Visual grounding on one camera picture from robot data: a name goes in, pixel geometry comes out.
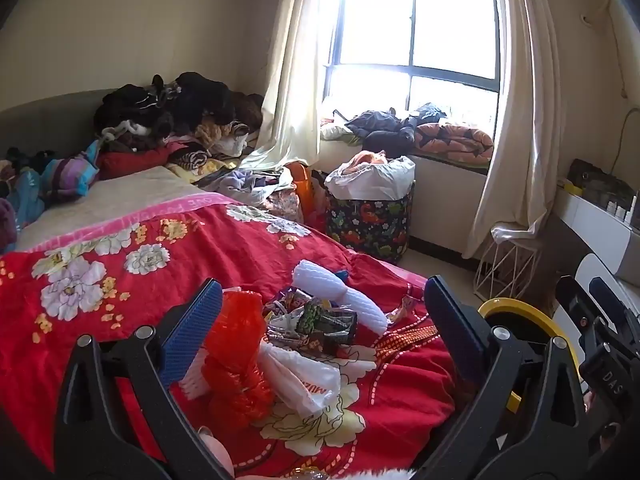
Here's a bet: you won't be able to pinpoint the red plastic bag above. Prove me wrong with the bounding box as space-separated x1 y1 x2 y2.
202 291 275 428

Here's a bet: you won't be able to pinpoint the dark brown snack wrapper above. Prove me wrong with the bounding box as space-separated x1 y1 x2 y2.
302 335 336 358

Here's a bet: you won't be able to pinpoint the camouflage bag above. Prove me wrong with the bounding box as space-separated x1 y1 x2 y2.
567 158 626 206

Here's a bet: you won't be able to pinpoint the purple snack wrapper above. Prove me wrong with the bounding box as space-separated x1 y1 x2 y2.
262 287 313 318

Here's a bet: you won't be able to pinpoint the red floral blanket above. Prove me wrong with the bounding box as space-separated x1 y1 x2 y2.
0 195 481 480

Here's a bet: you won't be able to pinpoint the purple striped cloth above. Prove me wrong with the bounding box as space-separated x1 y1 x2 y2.
40 140 101 196

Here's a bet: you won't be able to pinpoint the cream curtain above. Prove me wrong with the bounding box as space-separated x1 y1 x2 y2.
462 0 566 261
240 0 346 171

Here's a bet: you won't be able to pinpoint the orange cloth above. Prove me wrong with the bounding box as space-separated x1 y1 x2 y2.
342 150 388 168

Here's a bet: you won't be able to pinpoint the red pillow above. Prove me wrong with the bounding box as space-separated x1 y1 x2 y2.
97 147 171 181

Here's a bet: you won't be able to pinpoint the black framed window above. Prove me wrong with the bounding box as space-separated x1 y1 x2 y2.
322 0 501 126

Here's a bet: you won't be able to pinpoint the small cosmetic bottles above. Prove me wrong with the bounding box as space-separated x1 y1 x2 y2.
607 195 640 226

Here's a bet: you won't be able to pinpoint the beige bed sheet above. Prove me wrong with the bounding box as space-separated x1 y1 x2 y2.
15 165 241 241

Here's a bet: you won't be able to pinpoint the person's left hand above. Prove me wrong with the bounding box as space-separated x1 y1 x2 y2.
197 427 236 480

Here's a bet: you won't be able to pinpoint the dinosaur print laundry basket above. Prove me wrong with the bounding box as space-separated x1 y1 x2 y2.
325 180 416 263

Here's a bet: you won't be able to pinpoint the white desk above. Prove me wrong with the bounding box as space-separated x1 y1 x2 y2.
552 185 640 281

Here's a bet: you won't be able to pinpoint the white wire stool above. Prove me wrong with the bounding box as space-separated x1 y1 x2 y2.
474 232 543 306

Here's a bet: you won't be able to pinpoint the colourful candy wrapper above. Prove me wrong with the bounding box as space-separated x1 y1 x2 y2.
387 296 426 326

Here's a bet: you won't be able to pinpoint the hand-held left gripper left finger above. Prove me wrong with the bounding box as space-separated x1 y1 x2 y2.
52 279 236 480

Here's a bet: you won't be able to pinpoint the maroon cloth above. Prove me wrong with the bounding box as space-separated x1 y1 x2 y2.
0 200 18 251

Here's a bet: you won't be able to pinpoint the large white foam net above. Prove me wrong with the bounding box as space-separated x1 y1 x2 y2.
292 259 388 333

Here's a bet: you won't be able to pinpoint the orange bag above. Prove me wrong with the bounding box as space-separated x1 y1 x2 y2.
285 160 326 221

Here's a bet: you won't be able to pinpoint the pile of dark clothes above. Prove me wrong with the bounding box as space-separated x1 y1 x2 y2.
95 72 266 171

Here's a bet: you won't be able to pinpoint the white plastic bag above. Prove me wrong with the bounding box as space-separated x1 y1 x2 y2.
259 344 342 418

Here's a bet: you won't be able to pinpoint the green snack wrapper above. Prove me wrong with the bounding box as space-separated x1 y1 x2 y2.
295 300 359 346

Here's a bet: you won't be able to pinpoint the orange patterned quilt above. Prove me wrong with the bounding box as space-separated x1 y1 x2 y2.
412 122 495 166

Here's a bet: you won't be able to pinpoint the heap of pale clothes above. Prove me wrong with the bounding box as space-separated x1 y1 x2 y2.
200 165 296 211

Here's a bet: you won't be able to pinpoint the yellow rimmed black trash bin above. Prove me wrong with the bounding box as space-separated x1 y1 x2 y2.
477 297 583 413

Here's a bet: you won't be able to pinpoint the pink floral bag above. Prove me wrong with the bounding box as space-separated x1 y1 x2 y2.
260 185 306 223

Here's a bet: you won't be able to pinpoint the white cabinet with rounded panels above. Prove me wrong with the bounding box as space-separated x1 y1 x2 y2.
552 252 640 341

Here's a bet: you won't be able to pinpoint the light blue cloth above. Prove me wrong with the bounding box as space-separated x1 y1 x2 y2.
10 167 48 231

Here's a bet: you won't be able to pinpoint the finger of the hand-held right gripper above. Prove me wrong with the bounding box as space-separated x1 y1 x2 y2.
590 276 640 361
555 275 606 361

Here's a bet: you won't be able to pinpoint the small white foam net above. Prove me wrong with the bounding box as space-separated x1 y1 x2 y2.
179 350 211 396

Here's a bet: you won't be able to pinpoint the white plastic basket liner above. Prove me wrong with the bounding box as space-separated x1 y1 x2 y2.
325 155 416 201

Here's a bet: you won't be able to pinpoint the silver snack wrapper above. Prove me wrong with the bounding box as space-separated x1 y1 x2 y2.
265 310 301 346

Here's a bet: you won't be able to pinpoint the brown yellow patterned blanket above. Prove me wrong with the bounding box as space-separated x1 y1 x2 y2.
167 142 241 181

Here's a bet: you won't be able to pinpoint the grey bed headboard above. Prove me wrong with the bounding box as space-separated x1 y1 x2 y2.
0 89 108 156

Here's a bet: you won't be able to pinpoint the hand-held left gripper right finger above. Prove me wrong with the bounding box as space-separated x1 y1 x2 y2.
424 274 590 480

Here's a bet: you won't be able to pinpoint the dark clothes heap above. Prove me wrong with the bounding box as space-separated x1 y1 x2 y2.
345 102 451 158

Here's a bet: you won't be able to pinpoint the white fluffy sleeve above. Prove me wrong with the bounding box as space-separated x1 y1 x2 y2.
325 467 416 480

